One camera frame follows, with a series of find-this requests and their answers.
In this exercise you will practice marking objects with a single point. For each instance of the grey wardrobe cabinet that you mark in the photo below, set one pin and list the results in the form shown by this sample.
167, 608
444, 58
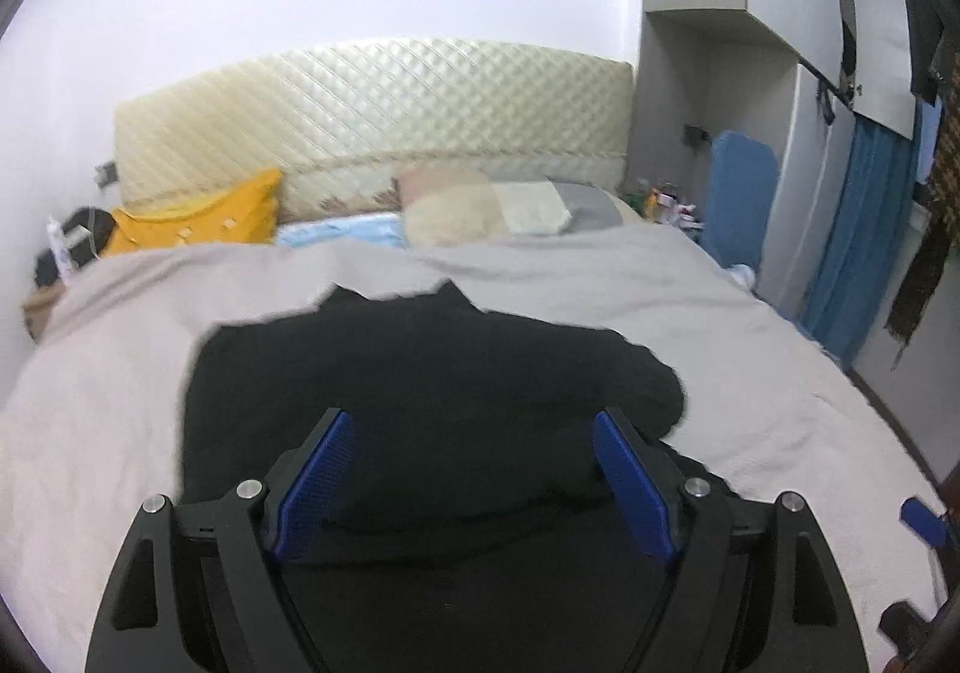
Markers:
697, 28

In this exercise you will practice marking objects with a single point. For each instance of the grey wall socket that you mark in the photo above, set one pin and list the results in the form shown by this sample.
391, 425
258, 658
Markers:
105, 174

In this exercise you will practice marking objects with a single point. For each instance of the black wall socket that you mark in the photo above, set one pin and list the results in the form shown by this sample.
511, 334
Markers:
695, 135

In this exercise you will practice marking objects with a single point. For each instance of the blue curtain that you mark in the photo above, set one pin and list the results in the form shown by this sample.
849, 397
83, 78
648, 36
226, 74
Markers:
851, 230

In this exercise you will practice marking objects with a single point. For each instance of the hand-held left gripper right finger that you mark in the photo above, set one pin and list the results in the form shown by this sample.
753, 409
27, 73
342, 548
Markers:
634, 493

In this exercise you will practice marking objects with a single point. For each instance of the light blue bed sheet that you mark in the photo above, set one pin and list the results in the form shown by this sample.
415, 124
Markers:
341, 232

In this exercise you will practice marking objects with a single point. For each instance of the black sweater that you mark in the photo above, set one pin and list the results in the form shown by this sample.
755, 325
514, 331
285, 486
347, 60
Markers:
435, 403

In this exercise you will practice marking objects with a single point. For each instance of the beige grey patchwork pillow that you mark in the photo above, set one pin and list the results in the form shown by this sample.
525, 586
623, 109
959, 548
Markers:
480, 204

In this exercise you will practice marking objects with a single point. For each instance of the black bag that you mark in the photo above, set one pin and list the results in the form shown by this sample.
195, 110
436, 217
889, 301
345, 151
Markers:
67, 242

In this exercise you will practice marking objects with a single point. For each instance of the bedside clutter of small bottles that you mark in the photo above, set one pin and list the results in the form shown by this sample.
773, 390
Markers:
666, 202

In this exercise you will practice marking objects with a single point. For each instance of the white bottle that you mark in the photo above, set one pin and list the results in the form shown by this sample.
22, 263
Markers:
60, 245

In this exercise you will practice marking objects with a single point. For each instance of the brown patterned scarf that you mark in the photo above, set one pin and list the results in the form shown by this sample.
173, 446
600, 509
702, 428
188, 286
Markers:
926, 230

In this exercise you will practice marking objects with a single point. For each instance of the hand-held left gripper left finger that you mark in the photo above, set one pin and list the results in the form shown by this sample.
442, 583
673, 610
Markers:
315, 485

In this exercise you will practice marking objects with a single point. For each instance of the cream quilted headboard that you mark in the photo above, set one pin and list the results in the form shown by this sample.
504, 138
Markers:
360, 111

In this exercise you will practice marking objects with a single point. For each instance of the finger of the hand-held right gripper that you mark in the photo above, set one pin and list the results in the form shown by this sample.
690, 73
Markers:
922, 519
904, 624

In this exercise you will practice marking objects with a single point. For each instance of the grey bed blanket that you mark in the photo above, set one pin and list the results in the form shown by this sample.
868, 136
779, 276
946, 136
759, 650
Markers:
570, 275

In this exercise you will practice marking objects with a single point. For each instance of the yellow pillow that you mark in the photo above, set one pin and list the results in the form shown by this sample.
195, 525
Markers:
202, 219

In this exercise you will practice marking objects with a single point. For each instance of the white hanging sheet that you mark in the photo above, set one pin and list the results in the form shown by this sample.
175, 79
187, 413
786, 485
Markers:
883, 43

